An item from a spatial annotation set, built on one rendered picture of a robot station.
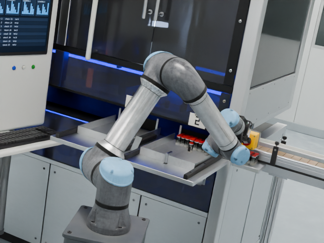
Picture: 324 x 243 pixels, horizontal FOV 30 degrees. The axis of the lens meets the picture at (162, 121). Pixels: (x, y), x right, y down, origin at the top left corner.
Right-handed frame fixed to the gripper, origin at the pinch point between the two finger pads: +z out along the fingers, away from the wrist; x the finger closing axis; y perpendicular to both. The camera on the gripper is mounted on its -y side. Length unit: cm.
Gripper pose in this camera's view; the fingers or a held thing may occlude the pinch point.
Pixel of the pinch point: (244, 142)
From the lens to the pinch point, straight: 267.4
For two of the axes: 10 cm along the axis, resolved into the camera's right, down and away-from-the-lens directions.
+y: 3.3, -9.3, 1.4
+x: -8.9, -2.5, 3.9
